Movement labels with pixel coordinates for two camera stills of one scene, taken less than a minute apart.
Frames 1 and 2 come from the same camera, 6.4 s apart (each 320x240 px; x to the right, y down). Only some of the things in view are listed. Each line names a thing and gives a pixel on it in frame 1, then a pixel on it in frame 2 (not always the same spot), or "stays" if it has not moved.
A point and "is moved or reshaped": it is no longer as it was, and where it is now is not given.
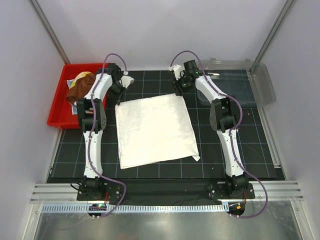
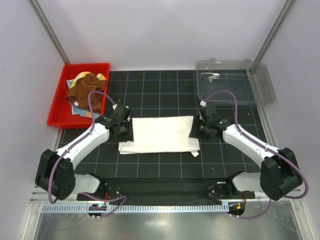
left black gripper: (120, 95) to (129, 136)
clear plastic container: (248, 82) stays
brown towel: (81, 87) stays
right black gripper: (178, 91) to (195, 131)
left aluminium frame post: (49, 30) stays
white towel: (154, 130) is moved or reshaped
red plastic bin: (60, 115) stays
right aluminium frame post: (287, 6) stays
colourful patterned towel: (70, 82) stays
